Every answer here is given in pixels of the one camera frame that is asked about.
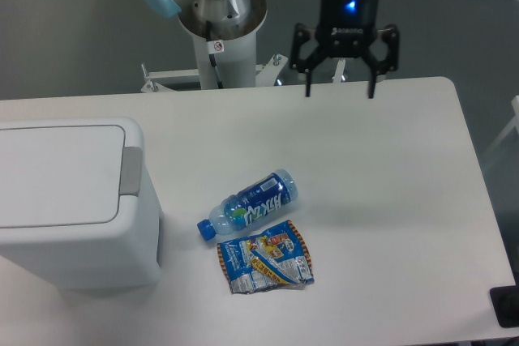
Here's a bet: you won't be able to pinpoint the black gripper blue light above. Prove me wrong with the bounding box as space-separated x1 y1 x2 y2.
289 0 401 100

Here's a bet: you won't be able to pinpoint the white trash can grey button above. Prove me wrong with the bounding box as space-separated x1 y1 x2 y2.
1 117 162 289

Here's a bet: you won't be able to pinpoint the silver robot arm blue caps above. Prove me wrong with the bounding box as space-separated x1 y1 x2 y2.
144 0 400 98

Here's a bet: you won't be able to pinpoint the blue plastic drink bottle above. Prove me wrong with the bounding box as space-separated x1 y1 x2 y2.
197 169 298 241

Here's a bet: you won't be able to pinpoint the crumpled blue snack wrapper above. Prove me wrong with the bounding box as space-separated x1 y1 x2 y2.
217 220 314 294

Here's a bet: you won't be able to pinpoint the black clamp at table edge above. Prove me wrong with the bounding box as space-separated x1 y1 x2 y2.
490 285 518 328

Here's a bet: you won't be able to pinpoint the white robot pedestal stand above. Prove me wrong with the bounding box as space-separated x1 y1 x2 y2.
141 28 290 93

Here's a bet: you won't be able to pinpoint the white frame at right edge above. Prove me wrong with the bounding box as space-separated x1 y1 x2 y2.
482 96 518 172

